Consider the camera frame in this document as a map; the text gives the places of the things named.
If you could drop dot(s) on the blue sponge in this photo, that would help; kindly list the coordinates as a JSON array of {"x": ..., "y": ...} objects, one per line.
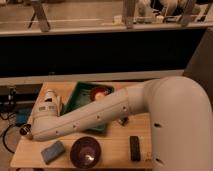
[{"x": 52, "y": 152}]

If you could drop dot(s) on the black remote control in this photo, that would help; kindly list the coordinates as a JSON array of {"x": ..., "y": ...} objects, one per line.
[{"x": 135, "y": 148}]

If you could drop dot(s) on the red bowl with food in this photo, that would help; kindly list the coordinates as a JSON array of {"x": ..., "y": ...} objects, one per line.
[{"x": 98, "y": 92}]

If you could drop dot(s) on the blue object beside table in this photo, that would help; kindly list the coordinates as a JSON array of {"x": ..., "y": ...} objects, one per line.
[{"x": 22, "y": 116}]

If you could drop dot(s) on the green plastic tray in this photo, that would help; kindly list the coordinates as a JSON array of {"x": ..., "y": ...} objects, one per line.
[{"x": 80, "y": 96}]

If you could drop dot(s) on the silver metal cup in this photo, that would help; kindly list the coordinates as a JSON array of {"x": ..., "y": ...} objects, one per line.
[{"x": 25, "y": 131}]

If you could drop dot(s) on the black handled brush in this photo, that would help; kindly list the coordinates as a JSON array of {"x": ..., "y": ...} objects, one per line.
[{"x": 123, "y": 121}]

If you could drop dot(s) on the cream wooden utensil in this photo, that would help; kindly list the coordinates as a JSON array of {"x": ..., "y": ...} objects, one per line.
[{"x": 59, "y": 105}]

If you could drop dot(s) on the purple plastic bowl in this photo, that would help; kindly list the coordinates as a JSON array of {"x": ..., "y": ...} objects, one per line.
[{"x": 85, "y": 152}]

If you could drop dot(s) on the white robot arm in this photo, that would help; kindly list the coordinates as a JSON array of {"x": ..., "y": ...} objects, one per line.
[{"x": 181, "y": 119}]

